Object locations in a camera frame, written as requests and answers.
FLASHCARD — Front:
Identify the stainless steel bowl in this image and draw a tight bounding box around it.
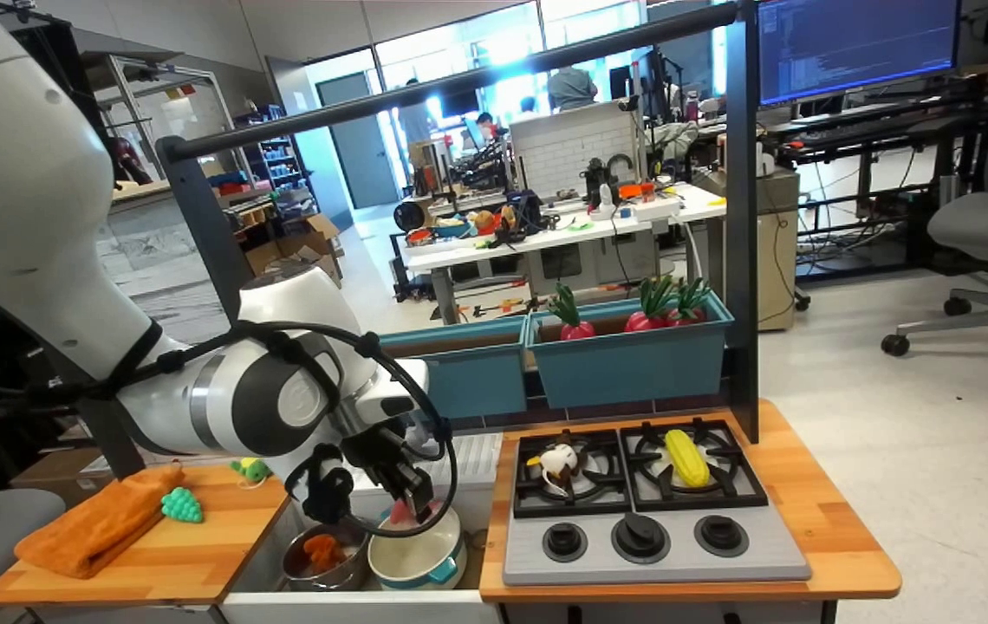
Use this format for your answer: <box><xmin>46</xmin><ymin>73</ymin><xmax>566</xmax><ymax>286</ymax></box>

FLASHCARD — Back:
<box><xmin>277</xmin><ymin>521</ymin><xmax>374</xmax><ymax>591</ymax></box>

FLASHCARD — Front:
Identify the teal planter box empty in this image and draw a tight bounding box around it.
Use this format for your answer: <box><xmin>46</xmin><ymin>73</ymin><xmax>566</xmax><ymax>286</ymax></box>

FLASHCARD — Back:
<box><xmin>380</xmin><ymin>317</ymin><xmax>532</xmax><ymax>424</ymax></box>

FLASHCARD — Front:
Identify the beige cabinet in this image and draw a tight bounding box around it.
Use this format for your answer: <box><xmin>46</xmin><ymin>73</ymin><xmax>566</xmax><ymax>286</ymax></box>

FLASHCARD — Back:
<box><xmin>691</xmin><ymin>166</ymin><xmax>803</xmax><ymax>335</ymax></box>

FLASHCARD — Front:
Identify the white work desk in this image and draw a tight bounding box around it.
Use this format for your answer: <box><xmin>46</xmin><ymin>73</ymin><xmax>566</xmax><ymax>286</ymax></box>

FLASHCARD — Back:
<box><xmin>403</xmin><ymin>180</ymin><xmax>731</xmax><ymax>324</ymax></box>

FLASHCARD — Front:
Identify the computer monitor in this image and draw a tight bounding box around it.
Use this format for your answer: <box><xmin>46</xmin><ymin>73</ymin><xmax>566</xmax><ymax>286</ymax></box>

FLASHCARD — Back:
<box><xmin>752</xmin><ymin>0</ymin><xmax>967</xmax><ymax>112</ymax></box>

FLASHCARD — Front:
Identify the black stove grate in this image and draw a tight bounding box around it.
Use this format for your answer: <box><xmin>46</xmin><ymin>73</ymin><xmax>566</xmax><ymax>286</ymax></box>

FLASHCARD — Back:
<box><xmin>509</xmin><ymin>427</ymin><xmax>633</xmax><ymax>521</ymax></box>
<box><xmin>616</xmin><ymin>414</ymin><xmax>770</xmax><ymax>511</ymax></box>

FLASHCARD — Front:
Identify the red radish toy plant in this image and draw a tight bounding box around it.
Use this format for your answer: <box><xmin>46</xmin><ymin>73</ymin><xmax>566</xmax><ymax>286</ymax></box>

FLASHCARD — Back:
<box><xmin>672</xmin><ymin>274</ymin><xmax>715</xmax><ymax>324</ymax></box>
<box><xmin>545</xmin><ymin>281</ymin><xmax>598</xmax><ymax>343</ymax></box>
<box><xmin>620</xmin><ymin>274</ymin><xmax>679</xmax><ymax>335</ymax></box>

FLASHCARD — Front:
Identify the person in grey shirt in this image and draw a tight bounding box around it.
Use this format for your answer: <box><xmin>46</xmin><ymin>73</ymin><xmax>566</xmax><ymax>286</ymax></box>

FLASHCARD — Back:
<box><xmin>545</xmin><ymin>65</ymin><xmax>604</xmax><ymax>114</ymax></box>

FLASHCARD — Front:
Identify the white panel board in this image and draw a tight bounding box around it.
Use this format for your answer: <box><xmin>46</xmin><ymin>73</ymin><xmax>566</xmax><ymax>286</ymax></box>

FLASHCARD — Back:
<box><xmin>507</xmin><ymin>99</ymin><xmax>648</xmax><ymax>199</ymax></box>

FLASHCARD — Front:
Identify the black computer desk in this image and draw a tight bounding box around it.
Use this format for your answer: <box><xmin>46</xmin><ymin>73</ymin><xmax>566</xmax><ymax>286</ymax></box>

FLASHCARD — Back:
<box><xmin>761</xmin><ymin>98</ymin><xmax>988</xmax><ymax>281</ymax></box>

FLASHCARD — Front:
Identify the white toy sink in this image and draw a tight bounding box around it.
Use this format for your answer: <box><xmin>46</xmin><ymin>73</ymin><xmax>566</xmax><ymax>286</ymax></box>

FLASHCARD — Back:
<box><xmin>219</xmin><ymin>429</ymin><xmax>507</xmax><ymax>624</ymax></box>

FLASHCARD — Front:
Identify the orange plush toy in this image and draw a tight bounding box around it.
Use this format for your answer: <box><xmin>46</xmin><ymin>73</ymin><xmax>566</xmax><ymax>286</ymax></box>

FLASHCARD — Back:
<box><xmin>294</xmin><ymin>530</ymin><xmax>346</xmax><ymax>575</ymax></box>

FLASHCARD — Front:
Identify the cardboard box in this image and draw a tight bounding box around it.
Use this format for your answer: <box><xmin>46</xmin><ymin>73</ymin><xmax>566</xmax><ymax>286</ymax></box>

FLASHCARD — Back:
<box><xmin>243</xmin><ymin>212</ymin><xmax>346</xmax><ymax>291</ymax></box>

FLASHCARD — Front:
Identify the black metal frame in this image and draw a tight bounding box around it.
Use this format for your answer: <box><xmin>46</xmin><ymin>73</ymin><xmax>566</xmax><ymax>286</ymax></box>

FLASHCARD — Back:
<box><xmin>151</xmin><ymin>0</ymin><xmax>761</xmax><ymax>455</ymax></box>

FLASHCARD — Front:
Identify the grey toy stove top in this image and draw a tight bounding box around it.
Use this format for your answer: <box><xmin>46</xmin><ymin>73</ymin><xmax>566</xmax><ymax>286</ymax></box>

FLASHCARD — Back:
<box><xmin>499</xmin><ymin>414</ymin><xmax>813</xmax><ymax>590</ymax></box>

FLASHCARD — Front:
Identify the black stove knob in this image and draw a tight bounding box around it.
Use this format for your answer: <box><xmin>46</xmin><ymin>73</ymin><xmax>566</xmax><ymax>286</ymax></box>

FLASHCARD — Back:
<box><xmin>692</xmin><ymin>511</ymin><xmax>752</xmax><ymax>559</ymax></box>
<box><xmin>609</xmin><ymin>509</ymin><xmax>672</xmax><ymax>563</ymax></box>
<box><xmin>540</xmin><ymin>521</ymin><xmax>588</xmax><ymax>563</ymax></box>

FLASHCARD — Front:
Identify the teal grape bunch toy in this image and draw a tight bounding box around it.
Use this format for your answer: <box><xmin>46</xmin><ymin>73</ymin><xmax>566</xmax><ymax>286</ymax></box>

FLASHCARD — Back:
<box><xmin>158</xmin><ymin>486</ymin><xmax>209</xmax><ymax>525</ymax></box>

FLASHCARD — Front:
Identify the green bowl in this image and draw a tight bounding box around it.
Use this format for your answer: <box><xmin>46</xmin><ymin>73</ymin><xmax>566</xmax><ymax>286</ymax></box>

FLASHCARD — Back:
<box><xmin>365</xmin><ymin>504</ymin><xmax>472</xmax><ymax>591</ymax></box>

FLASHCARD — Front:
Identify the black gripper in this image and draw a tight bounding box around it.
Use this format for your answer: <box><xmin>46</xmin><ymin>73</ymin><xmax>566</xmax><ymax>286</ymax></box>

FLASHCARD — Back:
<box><xmin>344</xmin><ymin>424</ymin><xmax>450</xmax><ymax>534</ymax></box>

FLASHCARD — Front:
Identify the yellow-green toy fruit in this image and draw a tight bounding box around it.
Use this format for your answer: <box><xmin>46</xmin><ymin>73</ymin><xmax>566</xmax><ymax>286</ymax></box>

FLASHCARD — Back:
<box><xmin>228</xmin><ymin>455</ymin><xmax>277</xmax><ymax>486</ymax></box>

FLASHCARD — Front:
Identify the yellow corn toy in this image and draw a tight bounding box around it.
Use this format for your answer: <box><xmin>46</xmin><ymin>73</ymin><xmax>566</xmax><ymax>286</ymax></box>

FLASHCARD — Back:
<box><xmin>662</xmin><ymin>427</ymin><xmax>716</xmax><ymax>493</ymax></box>

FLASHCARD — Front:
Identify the teal planter box with plants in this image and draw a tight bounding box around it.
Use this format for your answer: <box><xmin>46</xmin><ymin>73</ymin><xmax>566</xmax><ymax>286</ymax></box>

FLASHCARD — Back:
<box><xmin>522</xmin><ymin>286</ymin><xmax>738</xmax><ymax>413</ymax></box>

